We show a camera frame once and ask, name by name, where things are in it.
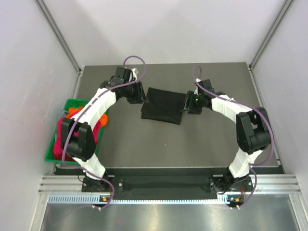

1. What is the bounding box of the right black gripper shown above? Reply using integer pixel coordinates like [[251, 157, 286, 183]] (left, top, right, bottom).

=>
[[181, 90, 205, 115]]

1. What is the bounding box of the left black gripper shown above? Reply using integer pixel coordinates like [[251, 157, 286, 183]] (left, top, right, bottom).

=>
[[123, 80, 148, 104]]

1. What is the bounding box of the black t shirt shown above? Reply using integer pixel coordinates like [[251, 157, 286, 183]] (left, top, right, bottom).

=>
[[141, 88, 186, 125]]

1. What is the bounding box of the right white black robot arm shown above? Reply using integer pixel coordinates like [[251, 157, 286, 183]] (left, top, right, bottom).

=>
[[182, 79, 271, 191]]

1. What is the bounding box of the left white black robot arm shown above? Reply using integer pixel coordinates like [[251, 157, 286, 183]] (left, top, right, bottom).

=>
[[60, 67, 147, 191]]

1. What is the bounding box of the orange t shirt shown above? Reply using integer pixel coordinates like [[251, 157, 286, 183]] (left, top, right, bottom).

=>
[[65, 106, 108, 127]]

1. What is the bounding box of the magenta t shirt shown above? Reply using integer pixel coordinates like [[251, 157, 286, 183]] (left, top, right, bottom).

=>
[[53, 118, 101, 160]]

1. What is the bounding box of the green plastic bin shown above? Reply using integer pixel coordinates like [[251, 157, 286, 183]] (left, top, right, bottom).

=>
[[45, 99, 108, 163]]

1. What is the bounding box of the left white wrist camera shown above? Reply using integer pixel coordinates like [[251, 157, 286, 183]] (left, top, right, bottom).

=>
[[129, 68, 139, 82]]

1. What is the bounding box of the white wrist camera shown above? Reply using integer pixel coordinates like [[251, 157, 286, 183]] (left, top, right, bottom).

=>
[[194, 78, 203, 95], [129, 68, 139, 82]]

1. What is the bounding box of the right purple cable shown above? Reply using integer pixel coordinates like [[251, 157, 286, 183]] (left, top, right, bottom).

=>
[[192, 65, 275, 209]]

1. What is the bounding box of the purple cable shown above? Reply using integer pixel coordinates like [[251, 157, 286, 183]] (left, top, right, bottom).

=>
[[61, 55, 148, 209], [192, 65, 275, 209]]

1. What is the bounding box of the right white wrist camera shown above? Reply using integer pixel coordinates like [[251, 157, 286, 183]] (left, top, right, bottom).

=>
[[194, 78, 203, 95]]

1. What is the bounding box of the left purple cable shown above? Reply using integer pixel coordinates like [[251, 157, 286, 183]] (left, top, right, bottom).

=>
[[61, 55, 148, 209]]

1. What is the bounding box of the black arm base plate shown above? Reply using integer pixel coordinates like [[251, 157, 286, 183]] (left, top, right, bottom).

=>
[[81, 167, 256, 193]]

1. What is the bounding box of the grey slotted cable duct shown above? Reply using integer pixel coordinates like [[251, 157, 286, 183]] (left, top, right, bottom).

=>
[[48, 194, 244, 205]]

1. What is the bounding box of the aluminium frame rail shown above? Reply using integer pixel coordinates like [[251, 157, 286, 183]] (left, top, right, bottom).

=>
[[38, 174, 301, 197]]

